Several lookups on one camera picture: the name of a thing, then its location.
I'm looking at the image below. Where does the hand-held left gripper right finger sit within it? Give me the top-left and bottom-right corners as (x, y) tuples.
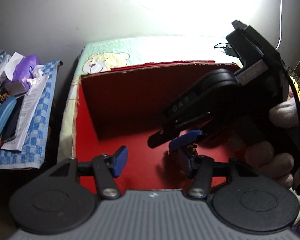
(179, 147), (259, 199)

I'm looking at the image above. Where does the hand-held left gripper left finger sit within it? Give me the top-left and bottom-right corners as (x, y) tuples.
(49, 145), (128, 200)

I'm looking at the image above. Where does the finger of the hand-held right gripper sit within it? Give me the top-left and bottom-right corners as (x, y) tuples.
(147, 127), (183, 149)
(169, 129), (207, 152)

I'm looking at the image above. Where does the small brown trinket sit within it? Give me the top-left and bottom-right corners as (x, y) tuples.
(187, 144), (199, 157)

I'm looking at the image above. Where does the red cardboard box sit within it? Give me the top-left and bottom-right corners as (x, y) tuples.
(71, 60), (244, 190)

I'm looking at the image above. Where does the person's right hand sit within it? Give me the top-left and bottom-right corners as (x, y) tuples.
(227, 99), (300, 188)

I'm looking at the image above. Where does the black power adapter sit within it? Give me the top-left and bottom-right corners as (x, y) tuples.
(225, 44), (237, 57)

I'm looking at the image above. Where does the bear print blanket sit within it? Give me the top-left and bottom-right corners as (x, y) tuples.
(57, 36), (300, 228)

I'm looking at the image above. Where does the blue checkered cloth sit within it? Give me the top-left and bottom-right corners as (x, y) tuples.
(0, 60), (63, 169)

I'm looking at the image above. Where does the white paper sheet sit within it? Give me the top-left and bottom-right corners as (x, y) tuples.
(2, 76), (49, 152)

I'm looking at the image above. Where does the dark notebook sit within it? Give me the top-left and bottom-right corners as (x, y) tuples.
(2, 97), (23, 140)

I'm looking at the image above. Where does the white crumpled tissue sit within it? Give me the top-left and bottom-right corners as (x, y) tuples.
(27, 65), (44, 85)

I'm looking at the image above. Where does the blue glasses case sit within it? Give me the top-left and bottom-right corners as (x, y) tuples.
(0, 96), (17, 139)

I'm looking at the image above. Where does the small grey box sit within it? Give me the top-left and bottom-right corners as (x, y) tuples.
(5, 81), (27, 95)

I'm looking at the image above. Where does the purple tissue pack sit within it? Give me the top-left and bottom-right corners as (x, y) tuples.
(12, 55), (40, 90)

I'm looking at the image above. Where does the white crumpled paper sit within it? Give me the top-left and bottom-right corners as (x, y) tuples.
(0, 51), (23, 80)

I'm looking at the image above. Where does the white cable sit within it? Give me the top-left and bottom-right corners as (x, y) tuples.
(275, 0), (284, 50)

